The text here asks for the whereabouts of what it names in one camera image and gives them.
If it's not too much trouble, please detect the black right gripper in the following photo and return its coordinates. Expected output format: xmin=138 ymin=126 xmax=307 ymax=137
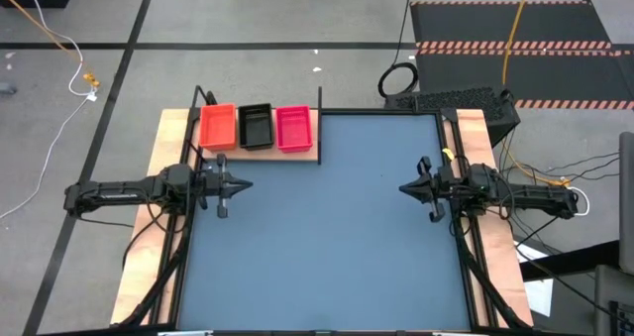
xmin=398 ymin=156 xmax=472 ymax=224

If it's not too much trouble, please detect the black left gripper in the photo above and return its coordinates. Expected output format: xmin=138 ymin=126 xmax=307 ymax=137
xmin=195 ymin=153 xmax=254 ymax=219

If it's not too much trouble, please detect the orange plastic slatted basket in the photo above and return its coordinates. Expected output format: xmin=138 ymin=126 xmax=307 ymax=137
xmin=199 ymin=102 xmax=238 ymax=153

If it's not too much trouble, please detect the black plastic slatted basket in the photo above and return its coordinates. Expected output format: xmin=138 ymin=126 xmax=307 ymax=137
xmin=238 ymin=102 xmax=275 ymax=152

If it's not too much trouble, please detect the red plastic slatted basket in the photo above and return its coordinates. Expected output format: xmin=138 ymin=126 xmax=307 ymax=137
xmin=275 ymin=105 xmax=314 ymax=155

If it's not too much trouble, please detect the wooden shelf board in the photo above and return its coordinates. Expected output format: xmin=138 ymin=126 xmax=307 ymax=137
xmin=200 ymin=108 xmax=321 ymax=163

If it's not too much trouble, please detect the black shelf end panel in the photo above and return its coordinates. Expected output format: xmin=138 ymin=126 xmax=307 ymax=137
xmin=317 ymin=85 xmax=323 ymax=167

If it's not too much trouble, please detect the black perforated computer case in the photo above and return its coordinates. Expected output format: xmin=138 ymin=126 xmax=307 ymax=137
xmin=384 ymin=84 xmax=522 ymax=147

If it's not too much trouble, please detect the wooden table side panel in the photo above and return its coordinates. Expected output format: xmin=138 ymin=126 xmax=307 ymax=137
xmin=109 ymin=108 xmax=204 ymax=326
xmin=455 ymin=108 xmax=535 ymax=327

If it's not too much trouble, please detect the white paper sheet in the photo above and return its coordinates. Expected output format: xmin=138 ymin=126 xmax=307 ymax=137
xmin=514 ymin=241 xmax=555 ymax=318

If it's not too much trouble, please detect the black desk edge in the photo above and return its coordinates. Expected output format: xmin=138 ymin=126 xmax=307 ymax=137
xmin=519 ymin=239 xmax=634 ymax=282

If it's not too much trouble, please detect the black striped floor mat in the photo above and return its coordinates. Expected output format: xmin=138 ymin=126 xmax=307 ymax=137
xmin=409 ymin=0 xmax=615 ymax=50
xmin=415 ymin=48 xmax=634 ymax=110

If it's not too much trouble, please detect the black shelf side bracket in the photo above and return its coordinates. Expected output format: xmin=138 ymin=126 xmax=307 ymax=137
xmin=191 ymin=84 xmax=218 ymax=110

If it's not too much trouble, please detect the black aluminium table frame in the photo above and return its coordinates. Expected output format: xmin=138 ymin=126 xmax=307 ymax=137
xmin=118 ymin=108 xmax=534 ymax=336

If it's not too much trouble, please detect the black coiled floor cable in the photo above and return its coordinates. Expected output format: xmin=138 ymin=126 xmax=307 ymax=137
xmin=377 ymin=0 xmax=420 ymax=99

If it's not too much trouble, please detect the white power cable loop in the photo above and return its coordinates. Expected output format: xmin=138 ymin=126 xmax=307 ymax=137
xmin=564 ymin=184 xmax=591 ymax=217

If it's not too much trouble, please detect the white floor cable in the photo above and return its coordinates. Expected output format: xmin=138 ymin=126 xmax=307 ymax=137
xmin=0 ymin=0 xmax=98 ymax=221

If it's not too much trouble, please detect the orange floor cable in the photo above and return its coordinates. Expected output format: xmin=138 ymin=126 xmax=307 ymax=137
xmin=0 ymin=0 xmax=100 ymax=89

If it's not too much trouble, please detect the yellow hanging cable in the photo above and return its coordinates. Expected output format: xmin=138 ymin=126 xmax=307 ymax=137
xmin=499 ymin=0 xmax=571 ymax=187

